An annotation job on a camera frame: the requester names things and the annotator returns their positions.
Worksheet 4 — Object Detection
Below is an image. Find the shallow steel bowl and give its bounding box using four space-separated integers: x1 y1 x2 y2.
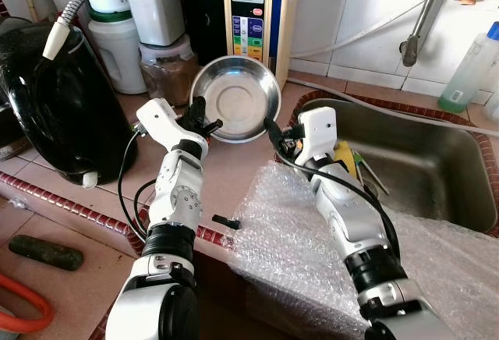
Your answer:
189 55 282 143

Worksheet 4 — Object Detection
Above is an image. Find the yellow plastic cup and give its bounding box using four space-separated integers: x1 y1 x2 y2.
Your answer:
334 140 361 179

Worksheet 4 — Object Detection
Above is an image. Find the grey chopstick green tip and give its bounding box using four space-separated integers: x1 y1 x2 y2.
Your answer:
359 153 387 193
355 151 377 194

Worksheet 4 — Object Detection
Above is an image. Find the steel kitchen sink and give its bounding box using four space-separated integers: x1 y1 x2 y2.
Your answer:
292 97 499 236

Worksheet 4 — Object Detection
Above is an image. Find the jar of brown powder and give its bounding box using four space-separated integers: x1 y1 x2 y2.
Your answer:
139 36 200 107

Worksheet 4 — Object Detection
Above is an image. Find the white plastic jug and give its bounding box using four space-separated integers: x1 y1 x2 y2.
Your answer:
86 14 149 95

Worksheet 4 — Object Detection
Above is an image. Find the small black clip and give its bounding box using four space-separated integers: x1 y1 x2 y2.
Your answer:
211 214 243 230

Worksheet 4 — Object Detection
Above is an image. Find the white plastic container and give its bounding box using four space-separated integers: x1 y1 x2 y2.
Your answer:
125 0 188 47

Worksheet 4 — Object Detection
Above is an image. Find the beige water ionizer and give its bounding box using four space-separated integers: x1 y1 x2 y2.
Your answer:
183 0 301 76

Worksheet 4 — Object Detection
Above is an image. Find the black electric kettle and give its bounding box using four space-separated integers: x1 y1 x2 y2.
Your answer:
0 16 140 187

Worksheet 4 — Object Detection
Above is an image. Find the clear bubble wrap sheet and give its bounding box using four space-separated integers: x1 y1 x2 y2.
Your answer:
226 161 499 340

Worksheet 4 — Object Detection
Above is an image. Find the thin white tube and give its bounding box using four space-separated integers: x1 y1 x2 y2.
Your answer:
290 0 457 60

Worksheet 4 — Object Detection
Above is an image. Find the clear plastic measuring cup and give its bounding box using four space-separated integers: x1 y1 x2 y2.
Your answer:
485 90 499 120

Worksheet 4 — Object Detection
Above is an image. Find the grey metal faucet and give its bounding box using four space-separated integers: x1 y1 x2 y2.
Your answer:
400 0 457 68

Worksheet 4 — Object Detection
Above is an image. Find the dark cooking pot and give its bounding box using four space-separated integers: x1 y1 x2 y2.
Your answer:
0 98 26 161

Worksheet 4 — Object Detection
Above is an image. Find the clear bottle with blue cap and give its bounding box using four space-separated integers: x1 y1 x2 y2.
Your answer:
437 22 499 115

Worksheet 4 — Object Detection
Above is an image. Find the dark green oblong object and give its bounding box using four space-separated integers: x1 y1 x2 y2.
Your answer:
8 235 85 271

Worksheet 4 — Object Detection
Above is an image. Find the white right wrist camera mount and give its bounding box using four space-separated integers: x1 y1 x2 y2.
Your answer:
299 107 338 163

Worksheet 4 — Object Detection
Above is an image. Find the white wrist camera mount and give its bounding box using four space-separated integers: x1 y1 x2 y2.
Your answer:
136 97 189 147
299 107 338 163

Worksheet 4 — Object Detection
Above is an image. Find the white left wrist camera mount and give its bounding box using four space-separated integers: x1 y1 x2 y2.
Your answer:
136 97 189 147

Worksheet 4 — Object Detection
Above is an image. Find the long white hose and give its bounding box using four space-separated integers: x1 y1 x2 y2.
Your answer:
285 79 499 140

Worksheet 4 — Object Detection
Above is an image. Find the flexible metal hose white nozzle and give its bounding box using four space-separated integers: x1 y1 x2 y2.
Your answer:
43 0 180 62

